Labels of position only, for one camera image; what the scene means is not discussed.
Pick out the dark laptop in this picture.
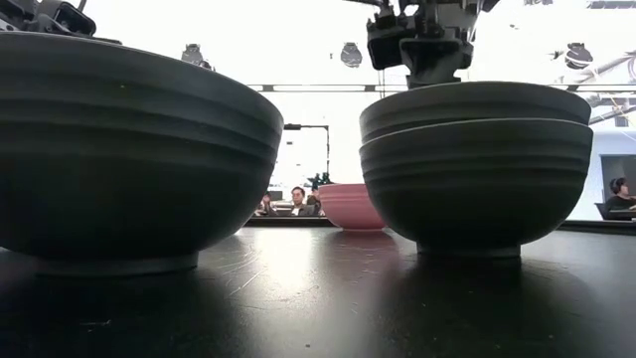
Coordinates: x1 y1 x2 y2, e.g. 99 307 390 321
594 202 636 222

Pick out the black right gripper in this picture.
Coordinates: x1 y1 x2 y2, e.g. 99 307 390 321
381 0 501 90

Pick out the black bowl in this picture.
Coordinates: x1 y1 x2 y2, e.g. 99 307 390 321
358 117 594 260
359 81 593 144
0 30 285 277

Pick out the pink bowl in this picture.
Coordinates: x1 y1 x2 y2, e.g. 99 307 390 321
318 183 387 232

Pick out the long ceiling light strip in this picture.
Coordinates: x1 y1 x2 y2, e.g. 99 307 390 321
246 83 636 94

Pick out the dark hanging ceiling lamp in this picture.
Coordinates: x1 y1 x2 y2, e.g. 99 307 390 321
340 42 364 70
180 43 215 72
564 42 594 71

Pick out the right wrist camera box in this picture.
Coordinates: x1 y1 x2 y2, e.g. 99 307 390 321
366 18 404 72

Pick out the dark green plant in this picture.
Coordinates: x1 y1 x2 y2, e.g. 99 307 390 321
307 171 334 188

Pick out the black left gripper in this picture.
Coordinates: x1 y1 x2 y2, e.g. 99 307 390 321
0 0 98 37

